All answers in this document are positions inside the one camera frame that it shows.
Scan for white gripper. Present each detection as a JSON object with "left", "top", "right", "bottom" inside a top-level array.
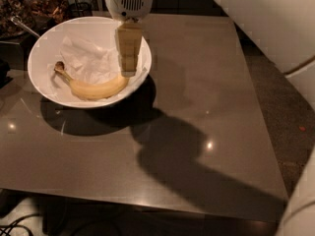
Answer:
[{"left": 105, "top": 0, "right": 153, "bottom": 78}]

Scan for yellow banana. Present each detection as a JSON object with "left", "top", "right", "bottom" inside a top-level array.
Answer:
[{"left": 54, "top": 61, "right": 129, "bottom": 100}]

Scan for white bowl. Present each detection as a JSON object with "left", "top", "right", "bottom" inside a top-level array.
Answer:
[{"left": 28, "top": 17, "right": 152, "bottom": 109}]

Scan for white crumpled paper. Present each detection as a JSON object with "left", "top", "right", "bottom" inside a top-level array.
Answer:
[{"left": 48, "top": 29, "right": 148, "bottom": 98}]

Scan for glass jar with snacks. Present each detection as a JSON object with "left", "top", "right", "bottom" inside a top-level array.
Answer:
[
  {"left": 28, "top": 0, "right": 70, "bottom": 24},
  {"left": 0, "top": 0, "right": 35, "bottom": 39}
]

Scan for metal spoon handle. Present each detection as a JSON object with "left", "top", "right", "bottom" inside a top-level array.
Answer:
[{"left": 11, "top": 16, "right": 40, "bottom": 38}]

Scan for black cables on floor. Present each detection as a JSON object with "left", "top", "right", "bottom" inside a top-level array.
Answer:
[{"left": 0, "top": 213, "right": 43, "bottom": 236}]

